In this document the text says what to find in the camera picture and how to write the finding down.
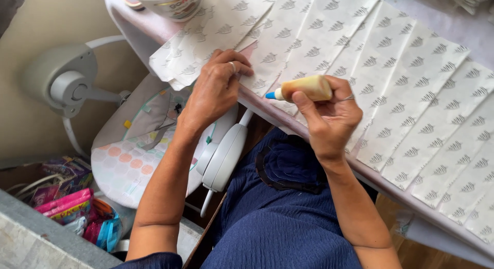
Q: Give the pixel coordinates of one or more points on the yellow glue bottle blue tip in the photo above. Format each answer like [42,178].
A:
[305,88]

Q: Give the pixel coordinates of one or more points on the heap of colourful packets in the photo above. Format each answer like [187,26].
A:
[73,207]

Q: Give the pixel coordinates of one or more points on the pile of white paper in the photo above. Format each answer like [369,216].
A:
[471,0]

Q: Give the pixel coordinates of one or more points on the person's right hand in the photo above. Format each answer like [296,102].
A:
[334,122]

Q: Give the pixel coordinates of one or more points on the person's blue dress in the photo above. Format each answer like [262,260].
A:
[278,218]

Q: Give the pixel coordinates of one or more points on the dotted baby swing seat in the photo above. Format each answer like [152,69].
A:
[131,157]

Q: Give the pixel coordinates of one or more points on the tape roll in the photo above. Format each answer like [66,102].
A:
[132,0]

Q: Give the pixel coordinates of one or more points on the person's left hand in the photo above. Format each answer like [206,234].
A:
[210,95]

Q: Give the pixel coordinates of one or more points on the leaf print paper bag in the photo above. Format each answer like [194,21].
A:
[200,49]

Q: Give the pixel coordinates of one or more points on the white labelled tub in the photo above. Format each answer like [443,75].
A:
[173,2]

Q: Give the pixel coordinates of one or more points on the grey baby swing frame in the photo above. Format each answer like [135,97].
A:
[65,79]

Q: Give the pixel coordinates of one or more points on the row of leaf print bags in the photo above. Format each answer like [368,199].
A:
[416,107]

